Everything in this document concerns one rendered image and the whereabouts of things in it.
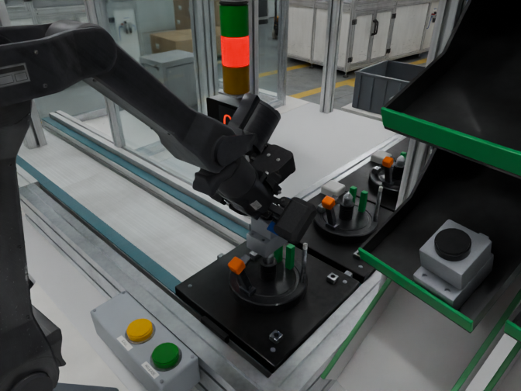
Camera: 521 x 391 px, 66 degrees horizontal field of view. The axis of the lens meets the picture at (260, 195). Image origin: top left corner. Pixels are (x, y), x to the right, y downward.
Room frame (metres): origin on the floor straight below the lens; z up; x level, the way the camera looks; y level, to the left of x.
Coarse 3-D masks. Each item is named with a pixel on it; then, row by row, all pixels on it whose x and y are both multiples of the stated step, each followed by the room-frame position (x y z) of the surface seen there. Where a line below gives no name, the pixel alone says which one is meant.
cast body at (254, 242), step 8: (272, 216) 0.53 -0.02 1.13; (256, 224) 0.53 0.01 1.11; (264, 224) 0.52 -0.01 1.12; (248, 232) 0.53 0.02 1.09; (256, 232) 0.53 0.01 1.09; (264, 232) 0.52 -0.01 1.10; (248, 240) 0.53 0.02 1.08; (256, 240) 0.52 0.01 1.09; (264, 240) 0.51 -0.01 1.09; (272, 240) 0.51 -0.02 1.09; (280, 240) 0.53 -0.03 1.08; (256, 248) 0.52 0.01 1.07; (264, 248) 0.50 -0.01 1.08; (272, 248) 0.51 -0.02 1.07; (264, 256) 0.50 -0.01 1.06
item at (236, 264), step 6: (234, 258) 0.49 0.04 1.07; (246, 258) 0.50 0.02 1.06; (228, 264) 0.48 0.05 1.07; (234, 264) 0.48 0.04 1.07; (240, 264) 0.48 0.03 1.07; (246, 264) 0.49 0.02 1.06; (234, 270) 0.47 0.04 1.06; (240, 270) 0.48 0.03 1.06; (240, 276) 0.48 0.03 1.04; (246, 276) 0.49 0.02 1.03; (240, 282) 0.49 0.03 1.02; (246, 282) 0.49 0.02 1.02; (246, 288) 0.49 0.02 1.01
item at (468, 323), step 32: (448, 160) 0.43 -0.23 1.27; (416, 192) 0.40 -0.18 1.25; (448, 192) 0.41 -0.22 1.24; (480, 192) 0.39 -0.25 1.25; (512, 192) 0.38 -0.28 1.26; (384, 224) 0.37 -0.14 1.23; (416, 224) 0.37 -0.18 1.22; (480, 224) 0.35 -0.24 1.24; (512, 224) 0.34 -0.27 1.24; (384, 256) 0.35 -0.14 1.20; (416, 256) 0.34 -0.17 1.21; (512, 256) 0.31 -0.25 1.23; (416, 288) 0.29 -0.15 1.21; (480, 288) 0.29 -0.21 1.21; (480, 320) 0.26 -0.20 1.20
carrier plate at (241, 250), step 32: (224, 256) 0.62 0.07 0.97; (192, 288) 0.53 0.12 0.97; (224, 288) 0.53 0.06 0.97; (320, 288) 0.53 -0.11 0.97; (352, 288) 0.53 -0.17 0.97; (224, 320) 0.45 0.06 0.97; (256, 320) 0.45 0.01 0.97; (288, 320) 0.45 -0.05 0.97; (320, 320) 0.45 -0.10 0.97; (256, 352) 0.39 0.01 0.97; (288, 352) 0.39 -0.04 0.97
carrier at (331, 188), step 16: (320, 192) 0.86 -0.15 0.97; (336, 192) 0.83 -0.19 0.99; (352, 192) 0.76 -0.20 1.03; (320, 208) 0.74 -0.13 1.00; (336, 208) 0.76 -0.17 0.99; (352, 208) 0.71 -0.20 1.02; (368, 208) 0.76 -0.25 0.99; (384, 208) 0.79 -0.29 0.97; (320, 224) 0.70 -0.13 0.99; (336, 224) 0.68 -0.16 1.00; (352, 224) 0.70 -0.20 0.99; (368, 224) 0.70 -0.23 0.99; (304, 240) 0.66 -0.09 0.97; (320, 240) 0.66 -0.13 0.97; (336, 240) 0.66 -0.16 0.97; (352, 240) 0.66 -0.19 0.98; (320, 256) 0.62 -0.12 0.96; (336, 256) 0.62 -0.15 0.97; (352, 256) 0.62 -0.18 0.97; (352, 272) 0.57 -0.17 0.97; (368, 272) 0.57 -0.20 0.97
